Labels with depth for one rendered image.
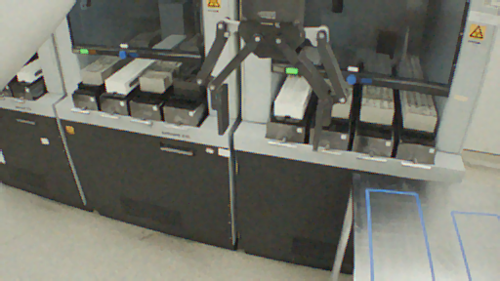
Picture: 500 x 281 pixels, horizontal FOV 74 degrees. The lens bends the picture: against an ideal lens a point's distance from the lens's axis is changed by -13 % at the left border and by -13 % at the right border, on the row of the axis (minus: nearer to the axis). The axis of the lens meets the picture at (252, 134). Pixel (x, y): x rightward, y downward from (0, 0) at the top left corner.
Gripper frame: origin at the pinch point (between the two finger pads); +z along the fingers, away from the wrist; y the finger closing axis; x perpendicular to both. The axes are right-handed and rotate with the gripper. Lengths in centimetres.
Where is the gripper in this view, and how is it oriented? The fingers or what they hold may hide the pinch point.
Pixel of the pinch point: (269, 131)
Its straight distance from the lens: 53.5
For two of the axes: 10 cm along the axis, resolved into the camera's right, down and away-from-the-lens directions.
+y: 9.6, 1.5, -2.3
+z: 0.0, 8.4, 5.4
